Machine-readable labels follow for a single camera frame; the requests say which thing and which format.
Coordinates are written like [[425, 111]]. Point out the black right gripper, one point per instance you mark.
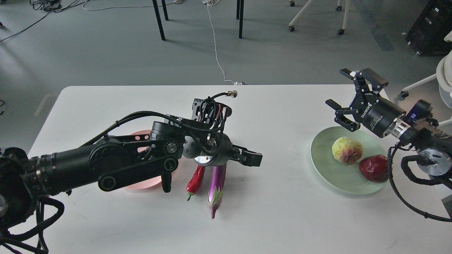
[[371, 110]]

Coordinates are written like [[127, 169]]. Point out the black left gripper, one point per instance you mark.
[[227, 151]]

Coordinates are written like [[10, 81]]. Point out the purple eggplant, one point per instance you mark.
[[215, 193]]

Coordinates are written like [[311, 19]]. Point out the yellow green apple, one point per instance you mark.
[[347, 150]]

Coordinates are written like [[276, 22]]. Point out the red chili pepper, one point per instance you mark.
[[195, 183]]

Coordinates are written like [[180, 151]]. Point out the red pomegranate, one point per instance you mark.
[[375, 168]]

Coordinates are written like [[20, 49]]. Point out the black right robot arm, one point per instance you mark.
[[417, 129]]

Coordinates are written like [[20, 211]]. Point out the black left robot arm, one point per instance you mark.
[[138, 147]]

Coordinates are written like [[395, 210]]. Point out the green plate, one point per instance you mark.
[[346, 178]]

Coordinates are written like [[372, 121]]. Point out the pink plate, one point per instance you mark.
[[146, 183]]

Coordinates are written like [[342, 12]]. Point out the white office chair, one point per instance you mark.
[[444, 77]]

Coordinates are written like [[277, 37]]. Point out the black equipment cabinet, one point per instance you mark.
[[427, 35]]

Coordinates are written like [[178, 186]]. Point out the black table leg right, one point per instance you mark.
[[240, 16]]

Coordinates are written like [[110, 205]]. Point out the black table leg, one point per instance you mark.
[[158, 17], [240, 16]]

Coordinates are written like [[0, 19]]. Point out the black table leg left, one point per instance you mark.
[[158, 17]]

